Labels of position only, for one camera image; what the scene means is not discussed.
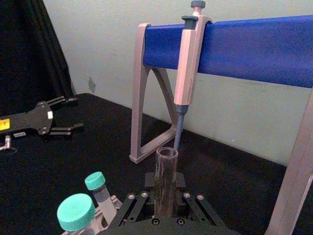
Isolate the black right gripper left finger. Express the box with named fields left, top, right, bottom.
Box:
left=118, top=172, right=157, bottom=227

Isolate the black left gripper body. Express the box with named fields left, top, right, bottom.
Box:
left=0, top=101, right=54, bottom=139

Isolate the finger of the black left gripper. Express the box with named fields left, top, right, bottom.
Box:
left=46, top=95, right=79, bottom=109
left=48, top=122, right=85, bottom=137

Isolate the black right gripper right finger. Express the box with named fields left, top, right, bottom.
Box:
left=174, top=172, right=222, bottom=227

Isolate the clear glass tube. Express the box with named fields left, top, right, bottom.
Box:
left=155, top=147, right=178, bottom=219

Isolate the black table cloth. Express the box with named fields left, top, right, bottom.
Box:
left=0, top=93, right=313, bottom=235

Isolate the small tube with teal cap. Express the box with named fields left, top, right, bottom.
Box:
left=84, top=171, right=116, bottom=217

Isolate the grey tube holder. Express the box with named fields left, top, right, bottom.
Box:
left=90, top=195, right=123, bottom=235

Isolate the black curtain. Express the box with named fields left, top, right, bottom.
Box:
left=0, top=0, right=77, bottom=116

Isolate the large tube with teal cap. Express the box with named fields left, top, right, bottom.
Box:
left=56, top=193, right=97, bottom=235

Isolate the grey pipette with dark plunger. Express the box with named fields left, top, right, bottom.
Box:
left=173, top=0, right=213, bottom=150

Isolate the grey pipette stand blue bar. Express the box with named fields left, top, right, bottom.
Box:
left=129, top=14, right=313, bottom=235

